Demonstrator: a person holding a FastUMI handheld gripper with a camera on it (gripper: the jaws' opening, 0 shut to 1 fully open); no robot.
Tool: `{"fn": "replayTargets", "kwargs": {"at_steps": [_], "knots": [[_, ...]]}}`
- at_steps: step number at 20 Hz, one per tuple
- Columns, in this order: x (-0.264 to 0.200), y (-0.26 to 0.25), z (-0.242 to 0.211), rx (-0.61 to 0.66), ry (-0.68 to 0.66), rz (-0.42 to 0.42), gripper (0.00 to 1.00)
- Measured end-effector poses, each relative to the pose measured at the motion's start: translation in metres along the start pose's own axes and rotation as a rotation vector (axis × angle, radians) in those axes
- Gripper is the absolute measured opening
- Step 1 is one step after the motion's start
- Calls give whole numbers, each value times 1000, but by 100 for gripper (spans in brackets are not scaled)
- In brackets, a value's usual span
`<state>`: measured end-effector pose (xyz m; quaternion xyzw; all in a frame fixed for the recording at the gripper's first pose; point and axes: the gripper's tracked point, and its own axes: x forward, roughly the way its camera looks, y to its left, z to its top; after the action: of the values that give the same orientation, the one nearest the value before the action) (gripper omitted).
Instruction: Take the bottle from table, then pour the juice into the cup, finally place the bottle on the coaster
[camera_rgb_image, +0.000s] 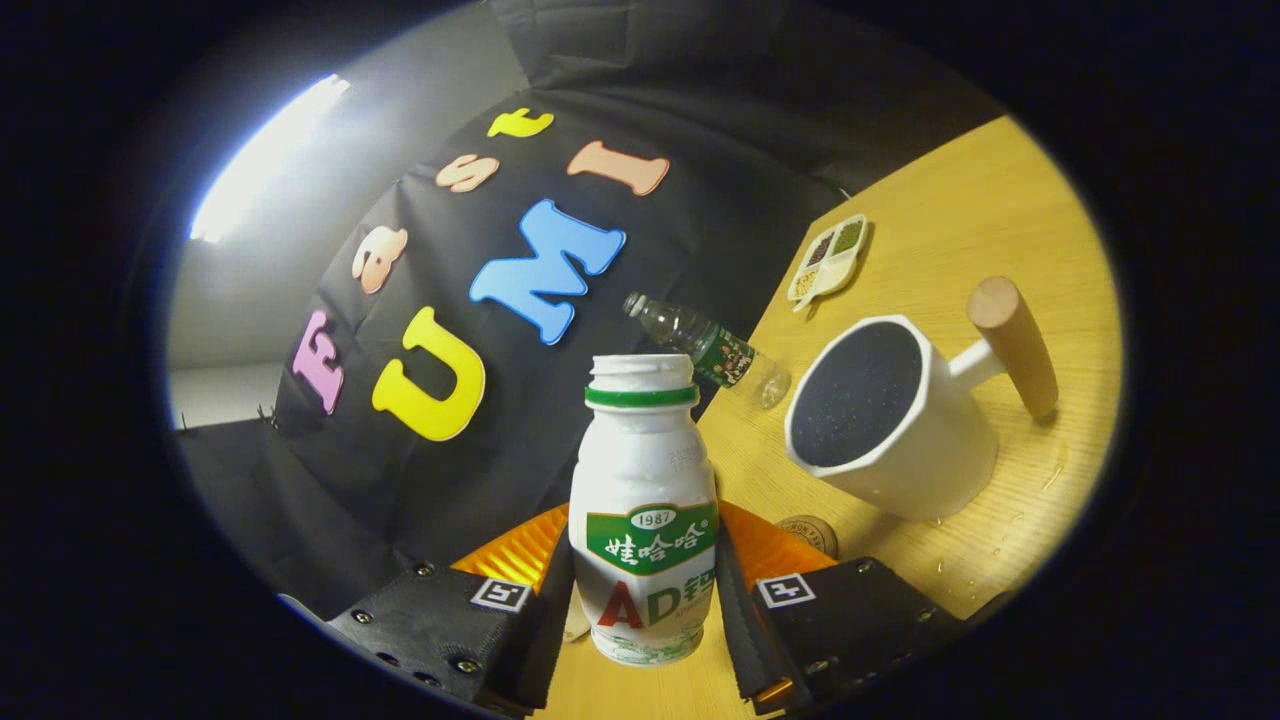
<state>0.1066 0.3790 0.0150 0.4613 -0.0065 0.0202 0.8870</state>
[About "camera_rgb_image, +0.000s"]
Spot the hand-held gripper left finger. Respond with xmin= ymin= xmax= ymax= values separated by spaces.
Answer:
xmin=280 ymin=503 xmax=576 ymax=716

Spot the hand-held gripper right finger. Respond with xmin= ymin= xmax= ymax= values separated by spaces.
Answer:
xmin=715 ymin=500 xmax=968 ymax=716

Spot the round cork coaster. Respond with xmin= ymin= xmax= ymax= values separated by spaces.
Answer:
xmin=775 ymin=514 xmax=841 ymax=561

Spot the white juice bottle green label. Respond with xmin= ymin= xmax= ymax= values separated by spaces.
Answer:
xmin=568 ymin=353 xmax=721 ymax=667

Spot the white cup wooden handle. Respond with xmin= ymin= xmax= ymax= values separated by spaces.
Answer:
xmin=783 ymin=276 xmax=1059 ymax=521

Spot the clear plastic water bottle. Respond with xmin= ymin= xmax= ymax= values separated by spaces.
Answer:
xmin=623 ymin=292 xmax=793 ymax=411

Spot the black backdrop cloth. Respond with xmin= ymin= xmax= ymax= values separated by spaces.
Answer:
xmin=165 ymin=0 xmax=1001 ymax=621

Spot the white divided tray with beans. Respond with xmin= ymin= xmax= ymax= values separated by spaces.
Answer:
xmin=787 ymin=213 xmax=868 ymax=313

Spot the wooden table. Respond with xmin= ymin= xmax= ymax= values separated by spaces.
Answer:
xmin=530 ymin=113 xmax=1123 ymax=720

